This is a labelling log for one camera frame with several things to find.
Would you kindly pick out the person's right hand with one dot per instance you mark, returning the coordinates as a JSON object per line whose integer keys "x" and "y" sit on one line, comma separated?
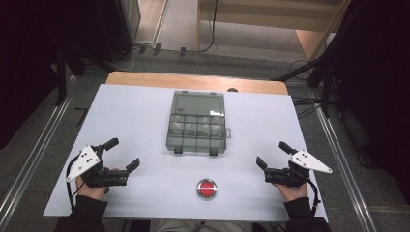
{"x": 291, "y": 191}

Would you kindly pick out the person's left hand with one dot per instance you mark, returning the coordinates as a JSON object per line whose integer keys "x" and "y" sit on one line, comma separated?
{"x": 92, "y": 190}

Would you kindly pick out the black tripod stand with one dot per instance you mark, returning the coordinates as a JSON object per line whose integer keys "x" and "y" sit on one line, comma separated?
{"x": 325, "y": 80}

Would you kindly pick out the black metal stand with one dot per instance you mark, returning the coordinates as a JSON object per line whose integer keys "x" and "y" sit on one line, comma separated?
{"x": 61, "y": 80}

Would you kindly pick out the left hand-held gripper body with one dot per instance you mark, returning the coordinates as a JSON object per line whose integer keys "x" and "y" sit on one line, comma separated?
{"x": 96, "y": 175}

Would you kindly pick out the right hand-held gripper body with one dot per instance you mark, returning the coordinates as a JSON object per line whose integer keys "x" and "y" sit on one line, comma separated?
{"x": 295, "y": 172}

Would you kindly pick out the clear grey compartment organizer box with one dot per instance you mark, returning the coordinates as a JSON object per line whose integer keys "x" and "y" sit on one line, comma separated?
{"x": 196, "y": 129}

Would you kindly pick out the dark metal cabinet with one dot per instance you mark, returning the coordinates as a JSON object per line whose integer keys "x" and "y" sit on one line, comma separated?
{"x": 119, "y": 25}

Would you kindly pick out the round red metal-rimmed tin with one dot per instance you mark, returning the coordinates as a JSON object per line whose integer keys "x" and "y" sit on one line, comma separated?
{"x": 206, "y": 189}

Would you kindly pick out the person's lap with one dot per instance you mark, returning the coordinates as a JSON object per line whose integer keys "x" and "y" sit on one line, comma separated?
{"x": 199, "y": 227}

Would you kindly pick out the metal floor rail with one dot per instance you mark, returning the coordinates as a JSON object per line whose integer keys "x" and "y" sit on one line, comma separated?
{"x": 345, "y": 167}
{"x": 35, "y": 151}

